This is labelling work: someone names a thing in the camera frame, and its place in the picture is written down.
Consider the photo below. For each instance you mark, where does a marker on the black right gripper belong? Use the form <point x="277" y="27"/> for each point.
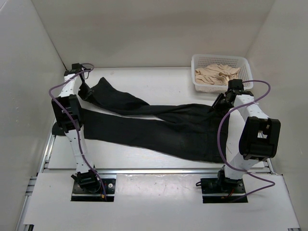
<point x="216" y="105"/>

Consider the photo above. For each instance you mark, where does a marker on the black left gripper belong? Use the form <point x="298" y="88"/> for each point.
<point x="88" y="96"/>

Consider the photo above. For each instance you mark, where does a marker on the black trousers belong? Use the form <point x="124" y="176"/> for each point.
<point x="189" y="131"/>

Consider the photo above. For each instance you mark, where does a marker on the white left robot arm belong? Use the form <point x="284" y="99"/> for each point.
<point x="69" y="118"/>

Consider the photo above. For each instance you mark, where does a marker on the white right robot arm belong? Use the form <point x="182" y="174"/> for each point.
<point x="259" y="139"/>

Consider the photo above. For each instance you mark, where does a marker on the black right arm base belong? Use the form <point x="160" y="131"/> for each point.
<point x="212" y="193"/>

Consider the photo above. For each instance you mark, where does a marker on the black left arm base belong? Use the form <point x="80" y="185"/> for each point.
<point x="92" y="191"/>

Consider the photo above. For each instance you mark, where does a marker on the beige trousers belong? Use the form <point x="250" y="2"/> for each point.
<point x="216" y="74"/>

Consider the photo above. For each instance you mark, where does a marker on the white plastic basket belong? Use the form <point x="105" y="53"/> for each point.
<point x="203" y="60"/>

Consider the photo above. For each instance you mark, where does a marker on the aluminium rail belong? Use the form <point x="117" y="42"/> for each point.
<point x="160" y="171"/>

